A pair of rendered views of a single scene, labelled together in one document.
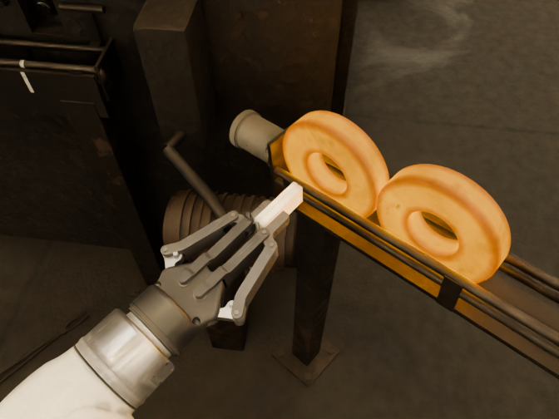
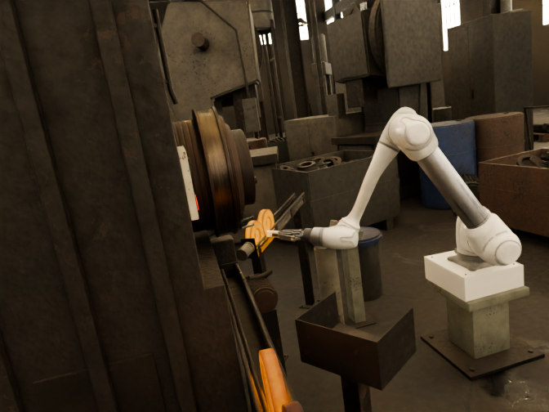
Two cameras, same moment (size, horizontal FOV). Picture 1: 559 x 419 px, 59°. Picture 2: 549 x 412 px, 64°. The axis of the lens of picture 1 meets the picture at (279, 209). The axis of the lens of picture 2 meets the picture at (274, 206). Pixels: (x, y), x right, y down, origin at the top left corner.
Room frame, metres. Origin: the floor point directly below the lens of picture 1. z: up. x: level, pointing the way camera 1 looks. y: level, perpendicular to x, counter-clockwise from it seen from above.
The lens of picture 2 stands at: (0.98, 1.96, 1.32)
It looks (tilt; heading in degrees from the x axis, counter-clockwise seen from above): 13 degrees down; 251
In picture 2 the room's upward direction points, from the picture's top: 9 degrees counter-clockwise
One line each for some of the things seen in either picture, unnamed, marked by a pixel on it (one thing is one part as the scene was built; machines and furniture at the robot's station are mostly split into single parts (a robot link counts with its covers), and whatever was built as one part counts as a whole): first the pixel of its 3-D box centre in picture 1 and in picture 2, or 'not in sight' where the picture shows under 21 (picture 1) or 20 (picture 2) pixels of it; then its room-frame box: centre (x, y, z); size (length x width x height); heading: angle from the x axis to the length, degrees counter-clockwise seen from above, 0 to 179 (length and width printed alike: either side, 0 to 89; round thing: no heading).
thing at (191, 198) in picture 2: not in sight; (187, 180); (0.81, 0.72, 1.15); 0.26 x 0.02 x 0.18; 83
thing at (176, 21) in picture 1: (180, 75); (225, 264); (0.64, 0.16, 0.68); 0.11 x 0.08 x 0.24; 173
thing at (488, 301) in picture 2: not in sight; (475, 287); (-0.50, 0.41, 0.33); 0.32 x 0.32 x 0.04; 84
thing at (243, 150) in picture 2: not in sight; (242, 167); (0.56, 0.41, 1.11); 0.28 x 0.06 x 0.28; 83
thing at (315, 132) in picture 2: not in sight; (325, 156); (-1.68, -3.44, 0.55); 1.10 x 0.53 x 1.10; 103
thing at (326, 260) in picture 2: not in sight; (329, 288); (0.00, -0.17, 0.26); 0.12 x 0.12 x 0.52
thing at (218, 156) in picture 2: not in sight; (216, 172); (0.65, 0.39, 1.11); 0.47 x 0.06 x 0.47; 83
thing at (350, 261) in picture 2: not in sight; (351, 272); (-0.16, -0.19, 0.31); 0.24 x 0.16 x 0.62; 83
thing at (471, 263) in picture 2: not in sight; (471, 255); (-0.50, 0.39, 0.49); 0.22 x 0.18 x 0.06; 86
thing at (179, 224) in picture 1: (239, 283); (266, 330); (0.48, 0.08, 0.27); 0.22 x 0.13 x 0.53; 83
